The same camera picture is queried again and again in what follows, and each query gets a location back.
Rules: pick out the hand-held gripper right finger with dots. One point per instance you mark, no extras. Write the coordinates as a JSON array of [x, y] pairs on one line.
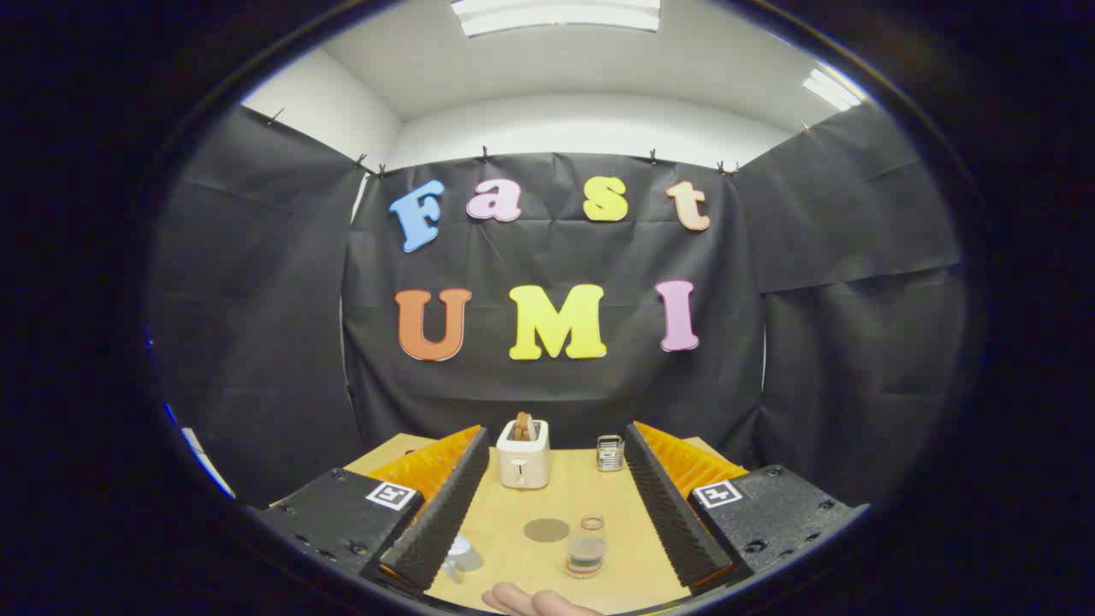
[[671, 513]]

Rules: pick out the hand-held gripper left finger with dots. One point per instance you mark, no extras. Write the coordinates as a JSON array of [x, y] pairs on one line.
[[445, 513]]

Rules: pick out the light blue cup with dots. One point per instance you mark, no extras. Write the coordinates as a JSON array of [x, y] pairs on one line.
[[464, 556]]

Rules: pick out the clear plastic juice bottle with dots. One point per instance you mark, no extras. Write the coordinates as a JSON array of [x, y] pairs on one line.
[[587, 552]]

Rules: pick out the round brown coaster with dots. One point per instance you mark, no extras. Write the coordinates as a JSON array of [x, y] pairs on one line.
[[547, 530]]

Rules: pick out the white toaster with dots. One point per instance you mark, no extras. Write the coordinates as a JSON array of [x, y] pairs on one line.
[[523, 466]]

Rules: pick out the wooden table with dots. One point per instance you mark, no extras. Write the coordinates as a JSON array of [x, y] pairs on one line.
[[530, 565]]

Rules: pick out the brown toast slice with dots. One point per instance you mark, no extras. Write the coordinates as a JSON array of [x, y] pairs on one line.
[[523, 425]]

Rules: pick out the small ceiling light panel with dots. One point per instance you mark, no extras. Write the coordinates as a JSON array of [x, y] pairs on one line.
[[831, 90]]

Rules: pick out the long ceiling light panel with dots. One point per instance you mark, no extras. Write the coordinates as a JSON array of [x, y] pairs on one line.
[[556, 15]]

